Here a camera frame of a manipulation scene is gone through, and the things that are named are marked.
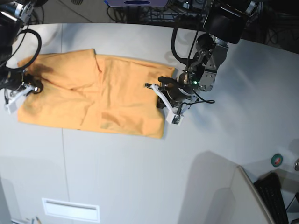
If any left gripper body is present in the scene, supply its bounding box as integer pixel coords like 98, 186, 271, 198
158, 76, 199, 109

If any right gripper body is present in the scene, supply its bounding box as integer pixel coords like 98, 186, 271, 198
0, 71, 42, 93

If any orange yellow t-shirt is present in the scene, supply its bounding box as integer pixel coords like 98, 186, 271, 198
17, 49, 175, 139

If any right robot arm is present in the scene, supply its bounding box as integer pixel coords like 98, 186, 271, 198
0, 0, 44, 114

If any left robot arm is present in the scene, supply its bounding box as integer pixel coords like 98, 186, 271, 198
145, 0, 257, 125

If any green tape roll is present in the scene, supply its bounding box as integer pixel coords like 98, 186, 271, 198
271, 153, 283, 167

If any black keyboard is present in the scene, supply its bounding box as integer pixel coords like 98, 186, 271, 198
254, 172, 289, 224

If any beige board panel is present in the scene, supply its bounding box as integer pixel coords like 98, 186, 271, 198
231, 166, 274, 224

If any white rectangular tray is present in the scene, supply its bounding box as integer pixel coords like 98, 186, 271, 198
42, 198, 100, 223

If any silver metal knob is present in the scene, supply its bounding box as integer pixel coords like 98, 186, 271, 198
294, 159, 299, 171

